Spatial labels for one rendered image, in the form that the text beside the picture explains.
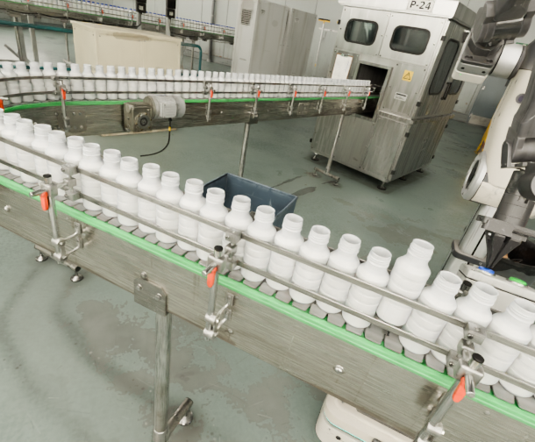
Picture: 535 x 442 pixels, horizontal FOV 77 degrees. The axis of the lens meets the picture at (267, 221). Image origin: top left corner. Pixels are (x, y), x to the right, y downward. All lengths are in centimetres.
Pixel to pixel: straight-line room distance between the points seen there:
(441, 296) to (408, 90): 368
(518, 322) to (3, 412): 175
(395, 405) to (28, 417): 143
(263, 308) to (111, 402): 114
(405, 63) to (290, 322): 379
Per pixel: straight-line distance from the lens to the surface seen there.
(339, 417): 153
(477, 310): 68
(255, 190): 135
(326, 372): 78
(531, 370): 75
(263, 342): 80
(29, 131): 110
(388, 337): 73
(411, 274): 64
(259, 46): 669
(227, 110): 261
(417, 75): 420
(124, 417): 172
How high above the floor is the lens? 147
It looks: 29 degrees down
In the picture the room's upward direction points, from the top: 11 degrees clockwise
